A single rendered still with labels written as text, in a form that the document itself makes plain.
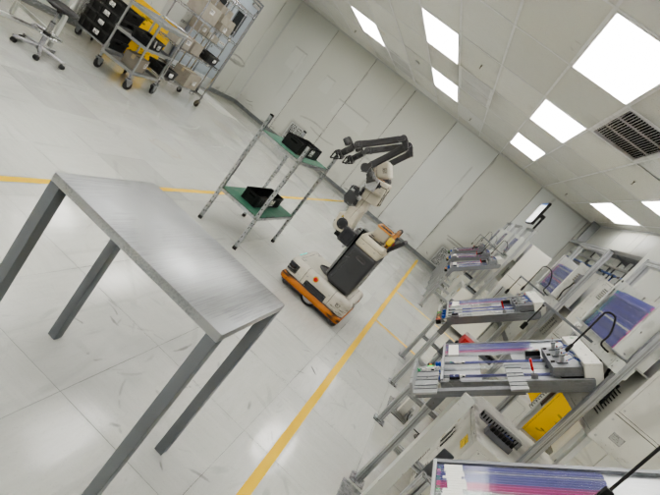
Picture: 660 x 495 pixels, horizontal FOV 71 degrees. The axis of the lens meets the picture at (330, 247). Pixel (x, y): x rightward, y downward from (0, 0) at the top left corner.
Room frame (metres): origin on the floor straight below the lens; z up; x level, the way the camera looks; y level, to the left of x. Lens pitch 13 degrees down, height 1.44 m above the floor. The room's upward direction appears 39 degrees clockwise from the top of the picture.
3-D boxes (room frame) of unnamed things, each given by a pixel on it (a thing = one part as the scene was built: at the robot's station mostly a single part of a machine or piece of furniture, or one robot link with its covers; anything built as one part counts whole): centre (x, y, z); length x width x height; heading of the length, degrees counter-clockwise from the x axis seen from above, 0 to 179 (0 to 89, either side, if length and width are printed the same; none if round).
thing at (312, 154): (4.25, 0.77, 1.01); 0.57 x 0.17 x 0.11; 171
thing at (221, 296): (1.40, 0.38, 0.40); 0.70 x 0.45 x 0.80; 80
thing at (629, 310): (2.47, -1.43, 1.52); 0.51 x 0.13 x 0.27; 171
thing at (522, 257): (7.15, -2.26, 0.95); 1.36 x 0.82 x 1.90; 81
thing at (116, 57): (6.12, 3.58, 0.50); 0.90 x 0.54 x 1.00; 6
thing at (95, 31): (6.64, 4.51, 0.38); 0.65 x 0.46 x 0.75; 84
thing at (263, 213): (4.24, 0.78, 0.55); 0.91 x 0.46 x 1.10; 171
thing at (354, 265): (4.09, -0.27, 0.59); 0.55 x 0.34 x 0.83; 171
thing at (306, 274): (4.10, -0.18, 0.16); 0.67 x 0.64 x 0.25; 81
